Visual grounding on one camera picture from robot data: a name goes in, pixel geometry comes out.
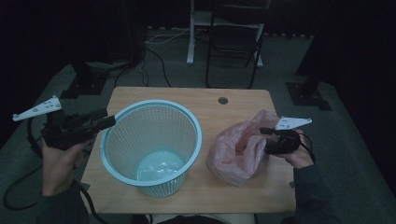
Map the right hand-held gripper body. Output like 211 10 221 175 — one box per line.
264 116 313 156

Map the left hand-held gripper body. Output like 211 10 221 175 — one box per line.
12 95 106 152

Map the pink plastic bag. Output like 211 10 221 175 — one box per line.
205 109 282 188

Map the light blue mesh bin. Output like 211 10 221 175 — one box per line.
99 99 204 199

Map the person's right hand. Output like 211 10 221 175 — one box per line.
278 130 316 170

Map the person's left hand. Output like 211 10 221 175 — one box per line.
41 139 92 198

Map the black stand base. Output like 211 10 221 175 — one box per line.
60 61 110 100
285 74 332 112

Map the black folding chair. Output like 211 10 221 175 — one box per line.
205 0 266 91

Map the right hand-held gripper cable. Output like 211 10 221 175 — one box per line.
298 133 317 165

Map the hand-held gripper cable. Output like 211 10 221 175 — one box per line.
298 133 317 165
3 116 108 224

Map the left hand-held gripper cable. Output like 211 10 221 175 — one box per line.
3 116 108 224

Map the black floor cable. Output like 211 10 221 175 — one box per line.
113 46 173 89

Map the white floor cable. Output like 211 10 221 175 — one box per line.
144 27 191 45

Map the white desk frame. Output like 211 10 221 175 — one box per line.
186 0 265 68

